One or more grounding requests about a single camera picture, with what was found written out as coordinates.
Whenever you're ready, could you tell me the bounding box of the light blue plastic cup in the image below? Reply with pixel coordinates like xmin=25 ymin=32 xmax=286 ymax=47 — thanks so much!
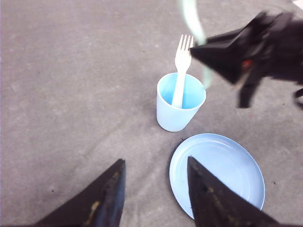
xmin=156 ymin=72 xmax=206 ymax=132

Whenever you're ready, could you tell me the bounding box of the blue plastic plate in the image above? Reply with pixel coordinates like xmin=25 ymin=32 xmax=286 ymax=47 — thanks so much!
xmin=169 ymin=133 xmax=266 ymax=218

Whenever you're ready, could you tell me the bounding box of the grey table cloth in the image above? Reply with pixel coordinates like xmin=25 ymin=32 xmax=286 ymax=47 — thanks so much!
xmin=0 ymin=0 xmax=303 ymax=227

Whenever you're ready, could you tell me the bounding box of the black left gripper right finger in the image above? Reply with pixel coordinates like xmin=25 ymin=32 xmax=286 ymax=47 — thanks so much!
xmin=187 ymin=157 xmax=283 ymax=227

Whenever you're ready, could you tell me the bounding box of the mint green plastic spoon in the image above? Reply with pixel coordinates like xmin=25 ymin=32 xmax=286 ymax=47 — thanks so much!
xmin=178 ymin=0 xmax=212 ymax=89

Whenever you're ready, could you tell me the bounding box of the white plastic fork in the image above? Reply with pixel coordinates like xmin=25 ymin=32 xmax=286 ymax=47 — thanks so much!
xmin=171 ymin=35 xmax=193 ymax=108

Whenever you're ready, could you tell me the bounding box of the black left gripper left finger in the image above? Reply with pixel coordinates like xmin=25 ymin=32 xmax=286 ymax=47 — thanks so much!
xmin=33 ymin=159 xmax=126 ymax=227

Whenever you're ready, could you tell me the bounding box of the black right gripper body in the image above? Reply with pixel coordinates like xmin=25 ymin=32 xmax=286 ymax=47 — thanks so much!
xmin=237 ymin=13 xmax=303 ymax=108

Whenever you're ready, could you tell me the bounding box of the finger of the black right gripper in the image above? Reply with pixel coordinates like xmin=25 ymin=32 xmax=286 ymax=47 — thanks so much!
xmin=190 ymin=26 xmax=253 ymax=85

